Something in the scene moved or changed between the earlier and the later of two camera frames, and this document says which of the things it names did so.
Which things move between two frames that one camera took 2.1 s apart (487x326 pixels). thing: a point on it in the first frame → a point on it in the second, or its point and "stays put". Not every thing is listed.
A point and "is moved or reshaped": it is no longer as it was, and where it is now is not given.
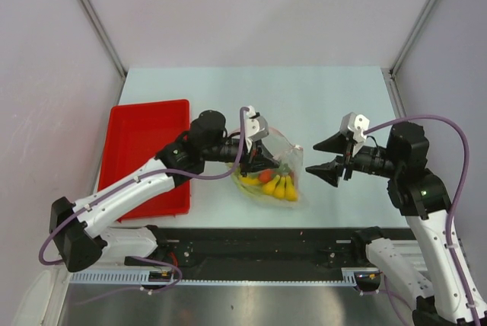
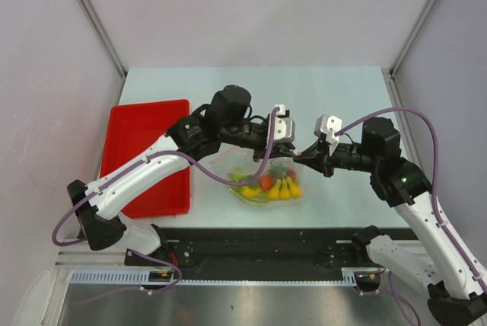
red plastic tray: (139, 132) stays put
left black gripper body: (246, 158) → (262, 153)
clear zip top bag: (278, 186) is moved or reshaped
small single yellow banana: (249, 181) is moved or reshaped
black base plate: (243, 252) stays put
